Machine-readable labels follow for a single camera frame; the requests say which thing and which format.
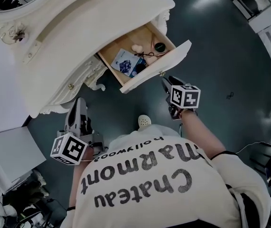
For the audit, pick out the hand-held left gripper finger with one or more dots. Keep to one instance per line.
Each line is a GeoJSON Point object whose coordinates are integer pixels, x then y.
{"type": "Point", "coordinates": [83, 108]}
{"type": "Point", "coordinates": [68, 125]}

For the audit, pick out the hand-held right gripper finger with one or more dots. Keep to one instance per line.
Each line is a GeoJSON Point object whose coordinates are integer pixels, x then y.
{"type": "Point", "coordinates": [175, 81]}
{"type": "Point", "coordinates": [167, 90]}

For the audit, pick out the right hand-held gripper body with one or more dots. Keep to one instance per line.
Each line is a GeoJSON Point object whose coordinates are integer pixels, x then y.
{"type": "Point", "coordinates": [185, 97]}

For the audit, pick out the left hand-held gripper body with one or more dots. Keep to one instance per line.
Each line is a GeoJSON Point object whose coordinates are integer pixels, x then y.
{"type": "Point", "coordinates": [70, 148]}

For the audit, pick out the white wooden drawer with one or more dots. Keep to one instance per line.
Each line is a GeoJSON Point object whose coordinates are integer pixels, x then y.
{"type": "Point", "coordinates": [159, 65]}

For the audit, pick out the person's right forearm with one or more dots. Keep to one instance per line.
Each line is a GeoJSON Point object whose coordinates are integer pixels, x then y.
{"type": "Point", "coordinates": [197, 132]}

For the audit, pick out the person's left forearm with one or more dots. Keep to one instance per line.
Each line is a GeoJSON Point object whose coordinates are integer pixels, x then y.
{"type": "Point", "coordinates": [73, 189]}

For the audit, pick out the white ornate dressing table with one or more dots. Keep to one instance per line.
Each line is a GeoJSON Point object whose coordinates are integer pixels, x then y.
{"type": "Point", "coordinates": [90, 32]}

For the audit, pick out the thin pink pencil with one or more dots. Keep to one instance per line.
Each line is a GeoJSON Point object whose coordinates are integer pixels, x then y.
{"type": "Point", "coordinates": [162, 54]}

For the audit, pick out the beige makeup sponge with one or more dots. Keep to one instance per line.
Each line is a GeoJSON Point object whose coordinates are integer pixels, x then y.
{"type": "Point", "coordinates": [150, 60]}
{"type": "Point", "coordinates": [137, 47]}

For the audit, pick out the black round pad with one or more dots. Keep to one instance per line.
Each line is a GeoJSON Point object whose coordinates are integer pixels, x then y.
{"type": "Point", "coordinates": [140, 69]}

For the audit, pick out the dark round compact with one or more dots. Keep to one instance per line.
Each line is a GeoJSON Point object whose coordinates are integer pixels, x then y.
{"type": "Point", "coordinates": [160, 47]}

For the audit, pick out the white perforated clog shoe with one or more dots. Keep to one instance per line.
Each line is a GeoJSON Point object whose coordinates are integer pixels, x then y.
{"type": "Point", "coordinates": [144, 121]}

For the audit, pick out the white trousers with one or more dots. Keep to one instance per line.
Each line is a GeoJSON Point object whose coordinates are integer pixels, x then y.
{"type": "Point", "coordinates": [156, 130]}

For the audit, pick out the small black floor loop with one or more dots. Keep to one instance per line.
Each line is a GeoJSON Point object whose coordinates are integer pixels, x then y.
{"type": "Point", "coordinates": [230, 95]}

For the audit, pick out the blue printed card packet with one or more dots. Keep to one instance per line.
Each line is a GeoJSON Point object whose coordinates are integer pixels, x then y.
{"type": "Point", "coordinates": [122, 62]}

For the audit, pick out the grey flat board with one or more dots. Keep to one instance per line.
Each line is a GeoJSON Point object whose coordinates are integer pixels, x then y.
{"type": "Point", "coordinates": [12, 151]}

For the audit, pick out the dark crumpled cloth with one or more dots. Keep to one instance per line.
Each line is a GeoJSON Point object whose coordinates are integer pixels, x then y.
{"type": "Point", "coordinates": [26, 191]}

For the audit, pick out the cream printed shirt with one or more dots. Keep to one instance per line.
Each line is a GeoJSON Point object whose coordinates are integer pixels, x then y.
{"type": "Point", "coordinates": [149, 186]}

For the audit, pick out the dried brown flower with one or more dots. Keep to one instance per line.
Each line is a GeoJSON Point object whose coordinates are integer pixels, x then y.
{"type": "Point", "coordinates": [19, 34]}

